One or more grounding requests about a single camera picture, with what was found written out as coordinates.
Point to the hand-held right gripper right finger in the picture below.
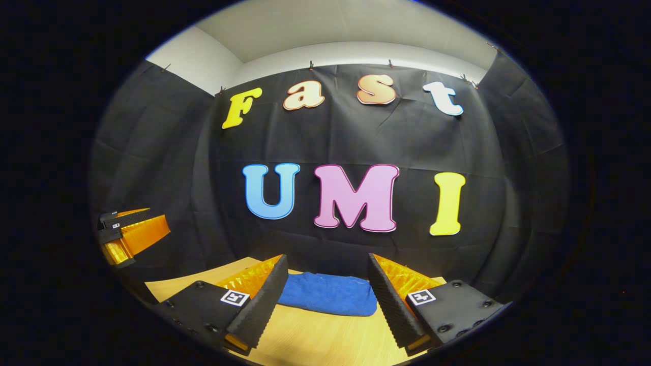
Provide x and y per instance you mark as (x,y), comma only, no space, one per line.
(391,305)

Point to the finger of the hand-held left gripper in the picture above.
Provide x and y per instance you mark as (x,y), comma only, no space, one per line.
(137,218)
(145,234)

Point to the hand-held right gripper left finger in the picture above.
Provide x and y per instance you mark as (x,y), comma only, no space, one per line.
(262,305)

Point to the blue button shirt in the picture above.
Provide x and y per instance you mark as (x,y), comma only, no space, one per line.
(330,295)

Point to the black backdrop cloth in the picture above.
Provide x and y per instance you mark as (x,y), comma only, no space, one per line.
(325,137)

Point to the row of small backdrop clips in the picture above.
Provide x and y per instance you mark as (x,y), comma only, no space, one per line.
(311,65)

